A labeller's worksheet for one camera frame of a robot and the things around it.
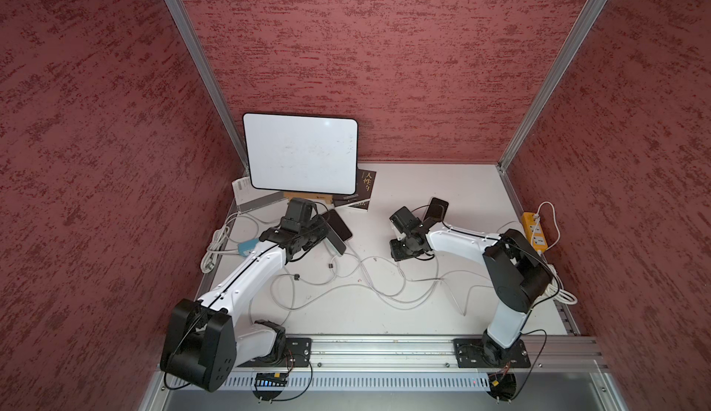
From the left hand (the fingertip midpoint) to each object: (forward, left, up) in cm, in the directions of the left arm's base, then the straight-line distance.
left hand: (329, 232), depth 85 cm
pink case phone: (+13, 0, -12) cm, 17 cm away
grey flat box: (+20, +34, -11) cm, 41 cm away
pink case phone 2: (+18, -40, -13) cm, 46 cm away
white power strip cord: (-14, -72, -10) cm, 74 cm away
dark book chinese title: (+31, -11, -11) cm, 35 cm away
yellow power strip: (+6, -71, -8) cm, 72 cm away
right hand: (-3, -23, -12) cm, 26 cm away
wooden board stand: (+19, +8, -7) cm, 22 cm away
